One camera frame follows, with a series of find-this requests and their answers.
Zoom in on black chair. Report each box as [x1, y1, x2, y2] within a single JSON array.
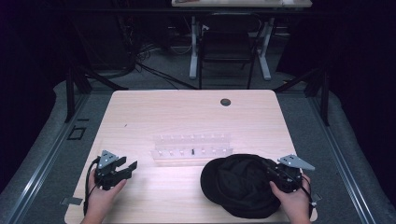
[[198, 12, 264, 91]]

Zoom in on black metal stand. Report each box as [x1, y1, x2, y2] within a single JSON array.
[[273, 66, 331, 127], [64, 18, 129, 123]]

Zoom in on white-legged desk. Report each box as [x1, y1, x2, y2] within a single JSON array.
[[171, 0, 313, 82]]

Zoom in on black cap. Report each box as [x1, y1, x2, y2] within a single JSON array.
[[200, 153, 283, 219]]

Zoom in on person's left hand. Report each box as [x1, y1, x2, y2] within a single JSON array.
[[87, 176, 128, 217]]

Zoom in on clear acrylic rack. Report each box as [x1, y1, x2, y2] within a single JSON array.
[[149, 133, 234, 163]]

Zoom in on black floor cables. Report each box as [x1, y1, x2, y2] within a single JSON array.
[[118, 18, 199, 91]]

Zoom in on grey tape strip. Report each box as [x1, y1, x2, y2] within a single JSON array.
[[60, 196, 84, 206]]

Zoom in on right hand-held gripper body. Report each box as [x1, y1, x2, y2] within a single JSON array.
[[265, 154, 316, 193]]

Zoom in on person's right hand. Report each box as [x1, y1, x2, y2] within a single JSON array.
[[269, 173, 312, 218]]

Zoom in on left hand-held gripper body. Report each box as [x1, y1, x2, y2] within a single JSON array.
[[93, 149, 128, 191]]

